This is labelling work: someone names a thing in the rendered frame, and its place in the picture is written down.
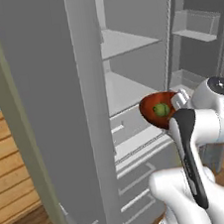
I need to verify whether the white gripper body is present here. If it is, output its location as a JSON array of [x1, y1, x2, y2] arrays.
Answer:
[[169, 87, 193, 111]]

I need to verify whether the green lime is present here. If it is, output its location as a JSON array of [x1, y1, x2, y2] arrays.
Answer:
[[151, 101, 171, 120]]

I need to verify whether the red-brown bowl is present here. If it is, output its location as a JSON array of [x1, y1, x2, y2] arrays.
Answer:
[[137, 89, 184, 134]]

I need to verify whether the grey fridge crisper drawer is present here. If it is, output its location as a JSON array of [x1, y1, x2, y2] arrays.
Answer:
[[107, 102, 157, 149]]

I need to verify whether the grey fridge door with bins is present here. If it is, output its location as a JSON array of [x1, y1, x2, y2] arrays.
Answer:
[[155, 0, 224, 180]]

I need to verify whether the grey fridge shelf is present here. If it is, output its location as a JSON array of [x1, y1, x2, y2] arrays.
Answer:
[[103, 65, 162, 118], [98, 22, 164, 61]]

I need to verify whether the grey fridge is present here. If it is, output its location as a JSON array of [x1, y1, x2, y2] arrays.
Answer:
[[0, 0, 224, 224]]

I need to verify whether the grey door bin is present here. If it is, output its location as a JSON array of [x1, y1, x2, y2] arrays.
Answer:
[[167, 65, 210, 94], [168, 4, 224, 47]]

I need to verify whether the grey freezer drawer front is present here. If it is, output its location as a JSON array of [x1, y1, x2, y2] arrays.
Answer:
[[112, 138, 188, 224]]

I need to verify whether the beige cabinet side panel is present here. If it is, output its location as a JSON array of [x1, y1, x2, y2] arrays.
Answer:
[[0, 0, 71, 224]]

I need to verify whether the grey freezer drawer handle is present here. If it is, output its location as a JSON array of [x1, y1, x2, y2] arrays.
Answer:
[[118, 187, 160, 221], [115, 161, 161, 197]]

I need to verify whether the grey fridge door with handle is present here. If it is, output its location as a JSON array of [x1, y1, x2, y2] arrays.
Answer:
[[0, 0, 126, 224]]

